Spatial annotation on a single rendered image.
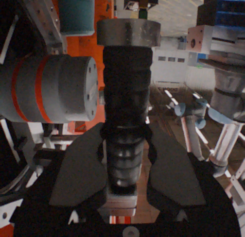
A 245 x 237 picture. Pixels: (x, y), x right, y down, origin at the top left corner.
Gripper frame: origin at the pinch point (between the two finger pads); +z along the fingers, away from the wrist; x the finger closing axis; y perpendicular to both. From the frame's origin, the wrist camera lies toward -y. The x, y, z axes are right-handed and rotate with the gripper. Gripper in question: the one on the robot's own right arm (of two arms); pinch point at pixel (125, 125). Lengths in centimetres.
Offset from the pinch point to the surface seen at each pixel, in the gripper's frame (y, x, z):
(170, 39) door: -64, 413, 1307
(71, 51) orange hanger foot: -3, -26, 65
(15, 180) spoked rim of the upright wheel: 25.0, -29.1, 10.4
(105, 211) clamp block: 10.4, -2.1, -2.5
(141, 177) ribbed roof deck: 682, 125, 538
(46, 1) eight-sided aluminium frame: -18.8, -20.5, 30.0
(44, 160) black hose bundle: 13.2, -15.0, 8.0
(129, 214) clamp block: 11.1, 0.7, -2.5
